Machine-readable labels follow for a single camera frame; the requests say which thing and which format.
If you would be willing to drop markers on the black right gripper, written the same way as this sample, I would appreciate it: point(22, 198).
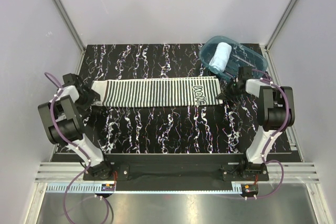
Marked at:
point(226, 94)

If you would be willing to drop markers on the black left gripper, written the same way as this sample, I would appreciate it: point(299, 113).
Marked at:
point(92, 97)

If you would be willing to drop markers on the teal transparent plastic bin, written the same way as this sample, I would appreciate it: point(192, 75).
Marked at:
point(240, 56)

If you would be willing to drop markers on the light blue towel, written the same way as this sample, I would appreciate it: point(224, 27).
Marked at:
point(221, 56)

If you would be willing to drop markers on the green white striped towel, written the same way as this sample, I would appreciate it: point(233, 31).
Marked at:
point(159, 92)

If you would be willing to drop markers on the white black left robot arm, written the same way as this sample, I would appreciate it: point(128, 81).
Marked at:
point(62, 117)

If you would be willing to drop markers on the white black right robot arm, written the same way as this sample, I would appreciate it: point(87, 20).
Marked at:
point(275, 108)

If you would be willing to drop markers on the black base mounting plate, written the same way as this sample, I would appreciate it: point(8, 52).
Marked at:
point(192, 183)

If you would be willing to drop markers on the aluminium front rail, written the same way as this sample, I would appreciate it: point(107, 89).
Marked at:
point(293, 172)

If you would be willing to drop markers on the white slotted cable duct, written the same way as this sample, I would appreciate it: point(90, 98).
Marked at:
point(122, 188)

